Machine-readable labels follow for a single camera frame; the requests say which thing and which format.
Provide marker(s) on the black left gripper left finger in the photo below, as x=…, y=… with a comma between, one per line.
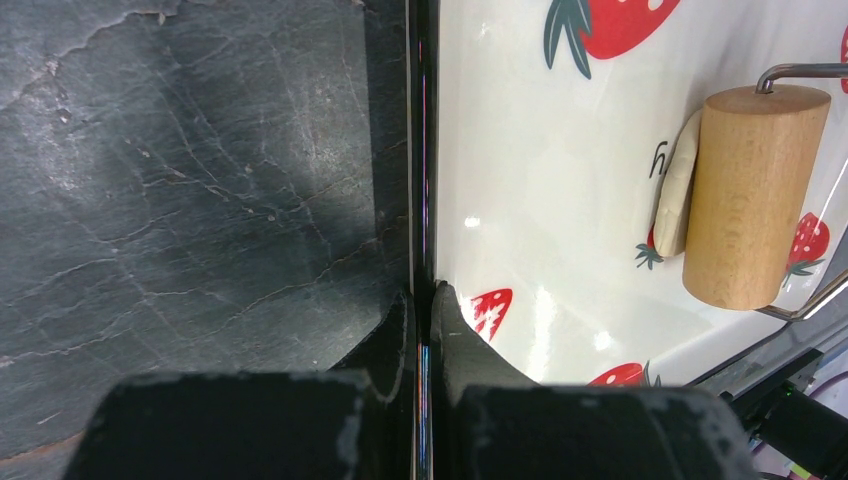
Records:
x=352, y=421

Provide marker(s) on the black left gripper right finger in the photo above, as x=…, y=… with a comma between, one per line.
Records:
x=490, y=421

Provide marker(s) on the strawberry print enamel tray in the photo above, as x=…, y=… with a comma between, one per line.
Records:
x=541, y=135

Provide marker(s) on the wooden dough roller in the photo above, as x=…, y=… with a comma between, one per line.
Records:
x=757, y=149

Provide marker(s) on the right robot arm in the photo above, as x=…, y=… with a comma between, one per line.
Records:
x=778, y=412

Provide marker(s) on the white dough ball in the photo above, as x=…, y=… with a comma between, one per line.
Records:
x=673, y=209

